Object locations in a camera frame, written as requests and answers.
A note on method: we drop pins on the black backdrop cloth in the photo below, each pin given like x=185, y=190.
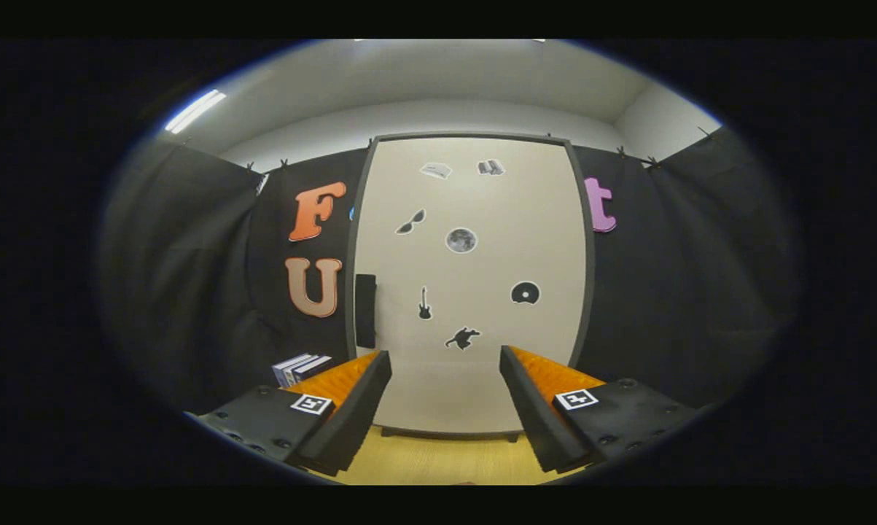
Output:
x=700, y=292

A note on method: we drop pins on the grey cabinet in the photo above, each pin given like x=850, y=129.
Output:
x=445, y=434

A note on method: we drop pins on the ceiling light panel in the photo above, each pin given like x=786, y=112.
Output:
x=194, y=111

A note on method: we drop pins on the stack of books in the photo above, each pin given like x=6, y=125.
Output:
x=299, y=368

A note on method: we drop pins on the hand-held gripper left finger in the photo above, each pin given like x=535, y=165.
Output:
x=358, y=408

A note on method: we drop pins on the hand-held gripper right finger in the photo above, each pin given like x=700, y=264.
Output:
x=534, y=408

